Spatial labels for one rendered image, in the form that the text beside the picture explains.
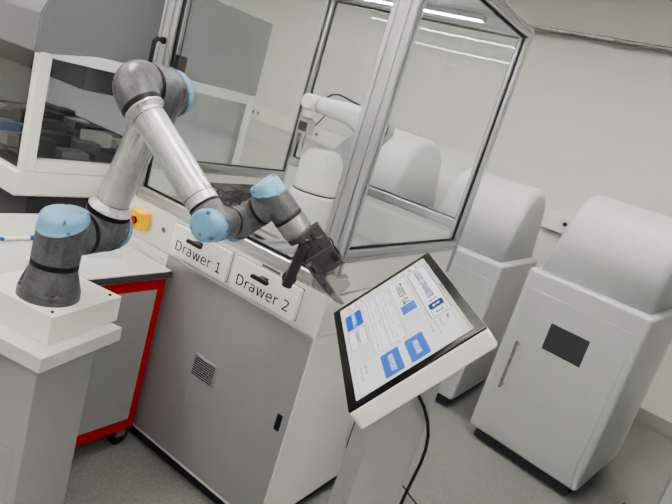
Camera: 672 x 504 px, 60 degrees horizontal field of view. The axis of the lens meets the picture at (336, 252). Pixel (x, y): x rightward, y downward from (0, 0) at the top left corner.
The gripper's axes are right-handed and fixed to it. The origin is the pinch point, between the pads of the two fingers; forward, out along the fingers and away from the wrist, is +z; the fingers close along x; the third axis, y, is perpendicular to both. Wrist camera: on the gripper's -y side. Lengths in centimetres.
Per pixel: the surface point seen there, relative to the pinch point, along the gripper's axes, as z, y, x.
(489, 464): 158, -4, 116
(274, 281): -3.0, -19.5, 41.9
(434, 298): 6.8, 20.6, -14.8
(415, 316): 6.8, 14.9, -17.6
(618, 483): 220, 47, 127
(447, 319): 6.9, 20.5, -27.1
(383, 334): 6.8, 6.6, -16.6
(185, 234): -29, -41, 69
